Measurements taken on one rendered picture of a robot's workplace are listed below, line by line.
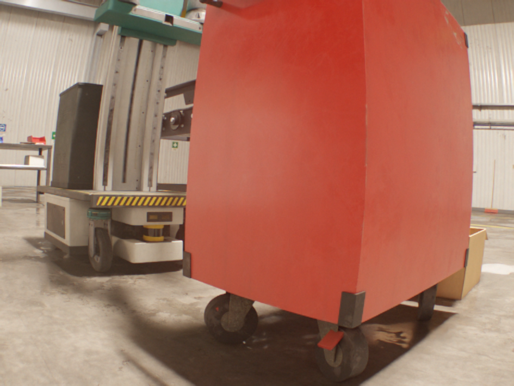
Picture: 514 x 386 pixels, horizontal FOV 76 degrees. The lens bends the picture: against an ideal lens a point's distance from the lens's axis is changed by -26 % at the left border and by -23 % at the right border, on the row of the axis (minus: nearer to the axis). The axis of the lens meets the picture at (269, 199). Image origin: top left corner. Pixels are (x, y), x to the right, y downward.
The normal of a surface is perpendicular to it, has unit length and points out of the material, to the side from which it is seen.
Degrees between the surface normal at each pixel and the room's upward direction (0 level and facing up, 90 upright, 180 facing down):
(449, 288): 90
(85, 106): 90
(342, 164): 90
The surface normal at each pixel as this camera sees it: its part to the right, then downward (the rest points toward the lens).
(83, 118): 0.74, 0.07
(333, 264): -0.70, -0.01
